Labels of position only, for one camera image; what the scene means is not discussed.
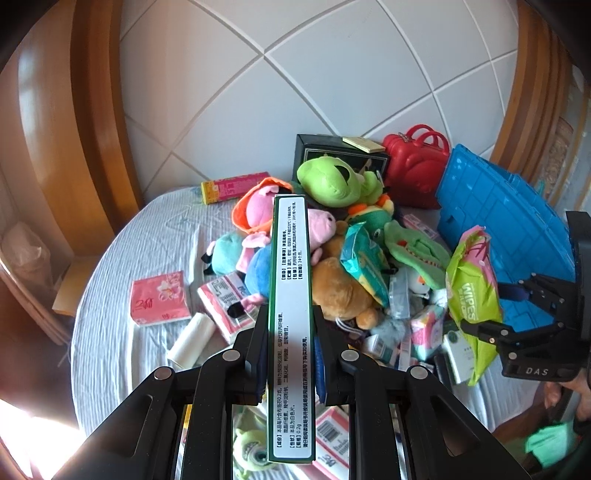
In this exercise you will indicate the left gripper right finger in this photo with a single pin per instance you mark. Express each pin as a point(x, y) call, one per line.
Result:
point(403, 424)

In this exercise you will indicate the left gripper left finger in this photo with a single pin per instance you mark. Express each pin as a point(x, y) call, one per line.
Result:
point(178, 422)

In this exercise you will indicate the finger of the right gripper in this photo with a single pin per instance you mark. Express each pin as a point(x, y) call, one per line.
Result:
point(513, 292)
point(490, 332)

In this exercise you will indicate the green pink wipes pack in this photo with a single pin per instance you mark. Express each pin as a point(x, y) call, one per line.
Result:
point(473, 295)

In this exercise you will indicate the long green white box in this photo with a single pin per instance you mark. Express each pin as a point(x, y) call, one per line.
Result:
point(290, 383)

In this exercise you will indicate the pastel tissue pack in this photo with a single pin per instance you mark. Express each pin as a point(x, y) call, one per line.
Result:
point(427, 331)

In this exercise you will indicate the person right hand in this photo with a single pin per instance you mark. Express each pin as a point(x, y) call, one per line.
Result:
point(553, 393)

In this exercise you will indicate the white green medicine box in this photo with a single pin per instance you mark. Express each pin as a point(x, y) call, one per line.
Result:
point(460, 355)

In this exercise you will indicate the blue plastic crate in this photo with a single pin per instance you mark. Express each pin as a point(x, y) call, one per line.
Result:
point(527, 235)

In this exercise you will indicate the green crocodile plush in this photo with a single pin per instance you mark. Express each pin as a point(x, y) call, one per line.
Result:
point(415, 249)

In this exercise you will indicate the white paper roll left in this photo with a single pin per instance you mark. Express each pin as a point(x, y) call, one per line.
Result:
point(191, 342)

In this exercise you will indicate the clear plastic box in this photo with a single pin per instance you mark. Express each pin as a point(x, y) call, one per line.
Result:
point(399, 295)

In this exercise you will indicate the green one-eyed monster plush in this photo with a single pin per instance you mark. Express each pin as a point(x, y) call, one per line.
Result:
point(249, 449)

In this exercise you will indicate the pink white barcode tissue pack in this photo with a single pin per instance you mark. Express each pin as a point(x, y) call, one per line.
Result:
point(332, 444)

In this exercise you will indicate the pink barcode box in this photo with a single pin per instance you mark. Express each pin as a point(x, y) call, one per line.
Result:
point(411, 221)

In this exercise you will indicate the small pink tissue pack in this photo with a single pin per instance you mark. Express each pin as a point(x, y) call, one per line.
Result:
point(159, 299)

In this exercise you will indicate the green orange duck plush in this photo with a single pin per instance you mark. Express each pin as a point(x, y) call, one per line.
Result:
point(373, 217)

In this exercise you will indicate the teal wipes pack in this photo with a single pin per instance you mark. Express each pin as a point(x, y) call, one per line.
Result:
point(363, 258)

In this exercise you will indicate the red toy suitcase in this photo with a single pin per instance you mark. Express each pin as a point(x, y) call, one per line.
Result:
point(417, 161)

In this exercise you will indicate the brown bear plush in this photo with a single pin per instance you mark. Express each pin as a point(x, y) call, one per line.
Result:
point(336, 292)

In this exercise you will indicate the yellow sticky note pad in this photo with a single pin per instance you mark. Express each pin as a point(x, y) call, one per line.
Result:
point(366, 145)

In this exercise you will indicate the teal plush toy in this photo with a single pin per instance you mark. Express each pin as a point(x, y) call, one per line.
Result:
point(222, 255)

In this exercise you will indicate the green frog plush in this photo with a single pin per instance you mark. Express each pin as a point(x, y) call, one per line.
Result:
point(333, 183)

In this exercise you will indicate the pink pig plush blue body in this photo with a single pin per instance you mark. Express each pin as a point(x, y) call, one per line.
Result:
point(256, 252)

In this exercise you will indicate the black gift box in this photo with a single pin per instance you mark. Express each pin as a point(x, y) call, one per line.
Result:
point(311, 146)

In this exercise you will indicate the pig plush in orange hood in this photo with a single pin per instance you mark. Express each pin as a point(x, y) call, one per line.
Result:
point(253, 213)

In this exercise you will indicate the long pink yellow box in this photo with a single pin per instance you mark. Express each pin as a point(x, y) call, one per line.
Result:
point(215, 191)

